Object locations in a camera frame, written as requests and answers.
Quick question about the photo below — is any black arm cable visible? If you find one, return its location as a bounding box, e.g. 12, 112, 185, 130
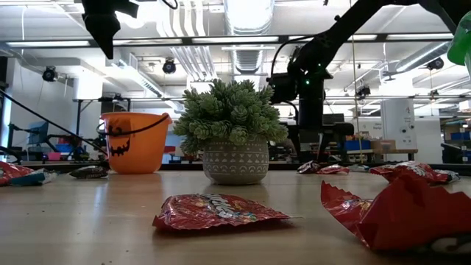
270, 34, 317, 74
0, 88, 110, 155

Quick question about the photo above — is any black overhead light beam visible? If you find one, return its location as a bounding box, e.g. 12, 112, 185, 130
0, 32, 456, 49

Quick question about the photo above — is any wooden background table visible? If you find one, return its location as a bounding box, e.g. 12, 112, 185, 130
345, 148, 419, 155

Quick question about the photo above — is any green plastic bucket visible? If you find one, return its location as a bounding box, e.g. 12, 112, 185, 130
447, 10, 471, 77

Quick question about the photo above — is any silver ventilation duct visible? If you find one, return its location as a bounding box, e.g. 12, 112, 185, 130
223, 0, 276, 74

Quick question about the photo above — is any black metal table frame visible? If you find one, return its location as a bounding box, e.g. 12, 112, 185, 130
0, 160, 471, 177

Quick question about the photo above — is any brown cardboard box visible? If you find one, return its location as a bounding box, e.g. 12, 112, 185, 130
370, 138, 397, 151

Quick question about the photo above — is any white building column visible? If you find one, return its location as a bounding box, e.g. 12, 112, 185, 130
380, 98, 417, 163

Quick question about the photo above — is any orange pumpkin face bucket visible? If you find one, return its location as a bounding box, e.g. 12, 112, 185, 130
96, 112, 173, 175

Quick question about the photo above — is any blue lit background monitor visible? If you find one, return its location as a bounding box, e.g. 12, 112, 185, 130
27, 120, 51, 145

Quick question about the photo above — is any green plant in grey pot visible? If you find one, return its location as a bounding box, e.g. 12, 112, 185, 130
171, 79, 290, 186

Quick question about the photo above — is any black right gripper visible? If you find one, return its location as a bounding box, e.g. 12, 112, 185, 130
288, 71, 355, 163

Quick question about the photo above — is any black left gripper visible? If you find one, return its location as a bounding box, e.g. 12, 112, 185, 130
80, 0, 140, 60

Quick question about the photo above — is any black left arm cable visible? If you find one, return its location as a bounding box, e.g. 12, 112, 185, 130
0, 88, 110, 155

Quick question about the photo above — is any thin hanging cord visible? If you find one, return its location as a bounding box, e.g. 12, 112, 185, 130
351, 21, 364, 165

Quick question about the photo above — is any red storage bin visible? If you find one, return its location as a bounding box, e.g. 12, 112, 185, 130
58, 135, 84, 146

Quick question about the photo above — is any brown PayDay candy bar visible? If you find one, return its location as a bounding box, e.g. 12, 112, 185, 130
297, 160, 321, 174

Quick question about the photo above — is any black computer monitor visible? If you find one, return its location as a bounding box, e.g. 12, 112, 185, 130
322, 113, 347, 126

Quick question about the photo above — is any red Skittles candy bag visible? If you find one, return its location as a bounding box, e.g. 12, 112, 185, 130
0, 160, 36, 186
316, 163, 351, 175
319, 172, 471, 255
152, 194, 294, 232
369, 160, 452, 185

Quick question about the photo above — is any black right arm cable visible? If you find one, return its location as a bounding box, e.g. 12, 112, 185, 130
270, 34, 317, 74

